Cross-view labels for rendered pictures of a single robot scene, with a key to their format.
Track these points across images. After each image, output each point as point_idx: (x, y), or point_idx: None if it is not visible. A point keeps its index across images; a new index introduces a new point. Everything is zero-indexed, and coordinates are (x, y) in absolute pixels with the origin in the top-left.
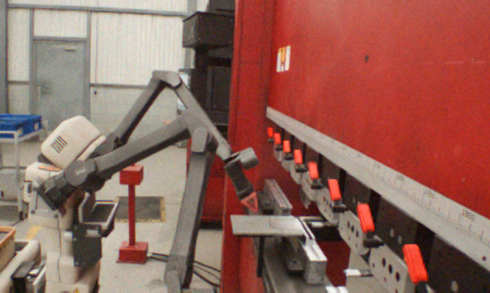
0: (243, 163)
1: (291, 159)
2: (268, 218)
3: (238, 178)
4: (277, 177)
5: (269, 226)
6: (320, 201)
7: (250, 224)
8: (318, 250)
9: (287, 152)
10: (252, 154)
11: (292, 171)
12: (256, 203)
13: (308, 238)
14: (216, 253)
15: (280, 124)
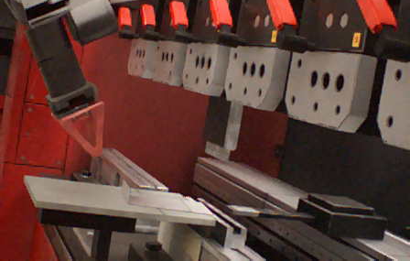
0: (78, 22)
1: (189, 48)
2: (124, 185)
3: (59, 59)
4: (122, 147)
5: (128, 200)
6: (297, 92)
7: (77, 194)
8: (259, 258)
9: (181, 25)
10: (103, 2)
11: (191, 72)
12: (101, 132)
13: (231, 230)
14: None
15: None
